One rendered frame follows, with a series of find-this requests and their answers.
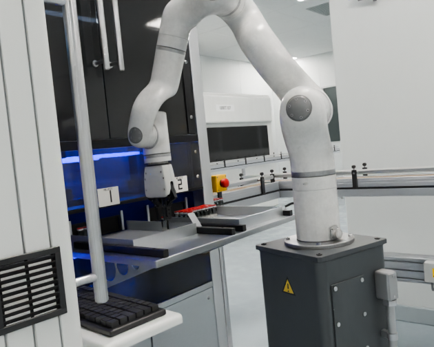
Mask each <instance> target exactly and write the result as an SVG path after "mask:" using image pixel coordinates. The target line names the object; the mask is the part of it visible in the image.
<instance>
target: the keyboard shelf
mask: <svg viewBox="0 0 434 347"><path fill-rule="evenodd" d="M181 323H183V318H182V315H181V314H180V313H176V312H173V311H168V310H166V314H165V315H163V316H161V317H158V318H156V319H153V320H151V321H149V322H146V323H144V324H141V325H140V326H137V327H134V328H132V329H129V330H127V331H125V332H123V333H120V334H118V335H115V336H113V337H109V336H107V335H104V334H101V333H98V332H96V331H93V330H90V329H88V328H85V327H82V326H81V334H82V341H83V347H130V346H132V345H134V344H137V343H139V342H140V341H143V340H145V339H147V338H150V337H152V336H154V335H157V334H159V333H161V332H163V331H165V330H167V329H169V328H172V327H174V326H176V325H179V324H181Z"/></svg>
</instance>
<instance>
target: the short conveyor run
mask: <svg viewBox="0 0 434 347"><path fill-rule="evenodd" d="M260 175H261V176H258V177H254V178H247V179H243V178H242V176H243V173H240V174H239V176H240V180H236V181H232V182H229V186H228V188H230V187H234V188H230V189H227V190H226V191H221V192H218V193H213V197H214V198H223V204H224V206H251V205H255V204H259V203H262V202H266V201H270V200H275V199H277V198H280V187H279V183H278V182H271V183H265V180H270V179H273V175H272V176H265V177H264V176H263V175H264V173H263V172H260ZM253 182H257V183H253ZM250 183H253V184H250ZM247 184H250V185H247ZM236 186H239V187H236Z"/></svg>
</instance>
